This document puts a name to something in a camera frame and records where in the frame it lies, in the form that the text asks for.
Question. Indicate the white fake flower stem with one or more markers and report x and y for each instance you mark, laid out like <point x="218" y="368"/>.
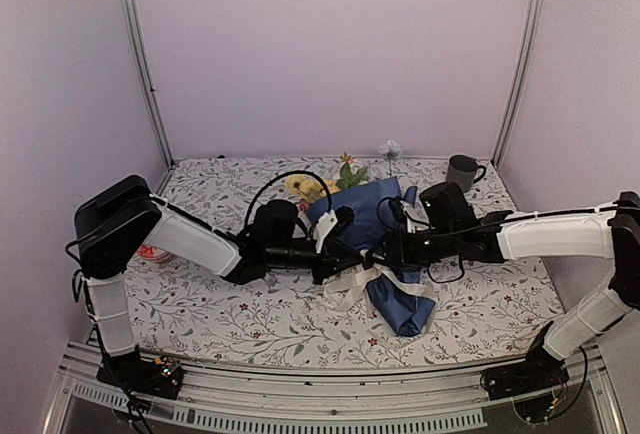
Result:
<point x="351" y="173"/>

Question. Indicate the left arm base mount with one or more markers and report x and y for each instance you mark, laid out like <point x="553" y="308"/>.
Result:
<point x="132" y="374"/>

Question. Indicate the pale blue fake flower stem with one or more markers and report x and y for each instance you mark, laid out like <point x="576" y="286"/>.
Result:
<point x="391" y="151"/>

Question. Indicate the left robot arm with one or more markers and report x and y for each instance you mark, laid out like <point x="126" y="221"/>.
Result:
<point x="128" y="219"/>

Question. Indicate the blue wrapping paper sheet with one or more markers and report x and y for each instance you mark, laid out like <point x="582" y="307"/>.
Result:
<point x="373" y="218"/>

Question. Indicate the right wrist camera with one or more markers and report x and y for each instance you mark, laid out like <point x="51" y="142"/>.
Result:
<point x="401" y="214"/>

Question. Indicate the red patterned small dish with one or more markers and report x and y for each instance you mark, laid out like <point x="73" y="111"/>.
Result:
<point x="153" y="254"/>

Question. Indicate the right aluminium frame post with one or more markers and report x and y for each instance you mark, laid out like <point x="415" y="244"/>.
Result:
<point x="531" y="23"/>

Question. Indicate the aluminium frame post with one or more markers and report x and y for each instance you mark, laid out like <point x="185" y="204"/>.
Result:
<point x="531" y="23"/>
<point x="135" y="34"/>

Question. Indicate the pink bud leafy stem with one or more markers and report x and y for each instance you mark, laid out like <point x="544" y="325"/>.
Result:
<point x="303" y="205"/>

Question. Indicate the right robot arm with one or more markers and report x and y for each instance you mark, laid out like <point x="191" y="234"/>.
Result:
<point x="608" y="231"/>

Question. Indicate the dark grey metal mug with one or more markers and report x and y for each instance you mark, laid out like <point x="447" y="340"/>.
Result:
<point x="464" y="171"/>

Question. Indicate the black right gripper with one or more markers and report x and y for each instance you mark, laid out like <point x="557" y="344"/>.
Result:
<point x="396" y="251"/>

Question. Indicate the floral patterned tablecloth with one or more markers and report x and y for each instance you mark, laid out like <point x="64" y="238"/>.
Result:
<point x="483" y="311"/>

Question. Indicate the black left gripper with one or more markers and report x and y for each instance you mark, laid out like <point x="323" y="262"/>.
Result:
<point x="330" y="263"/>

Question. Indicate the front aluminium rail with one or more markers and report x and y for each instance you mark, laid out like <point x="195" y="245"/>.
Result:
<point x="219" y="397"/>

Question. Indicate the left aluminium frame post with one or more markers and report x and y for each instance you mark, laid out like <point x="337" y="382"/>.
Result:
<point x="135" y="34"/>

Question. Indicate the clear plastic wrap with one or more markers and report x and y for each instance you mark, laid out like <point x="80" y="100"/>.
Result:
<point x="397" y="296"/>

